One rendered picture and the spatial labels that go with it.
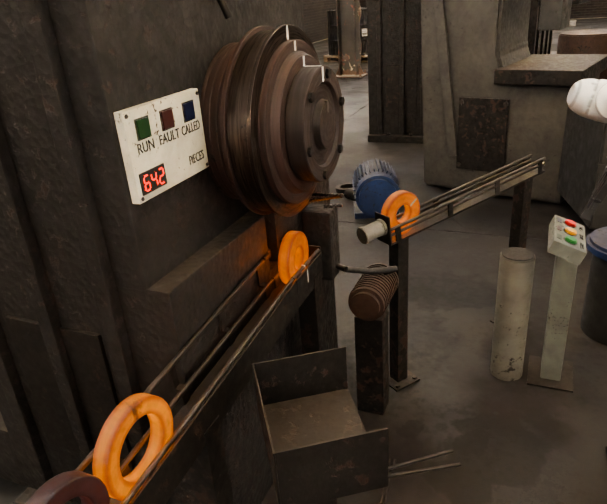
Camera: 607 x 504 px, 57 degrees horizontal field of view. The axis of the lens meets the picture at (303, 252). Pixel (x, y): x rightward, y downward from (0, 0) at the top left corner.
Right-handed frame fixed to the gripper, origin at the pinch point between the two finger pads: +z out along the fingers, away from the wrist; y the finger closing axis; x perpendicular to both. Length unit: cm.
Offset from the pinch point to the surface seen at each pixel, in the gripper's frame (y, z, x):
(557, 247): 4.6, 14.6, -3.4
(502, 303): 1.5, 44.0, -9.2
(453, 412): 26, 80, -9
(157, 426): 127, 29, -72
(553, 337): -2, 51, 13
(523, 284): 1.8, 33.4, -6.3
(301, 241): 58, 21, -74
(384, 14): -352, 13, -167
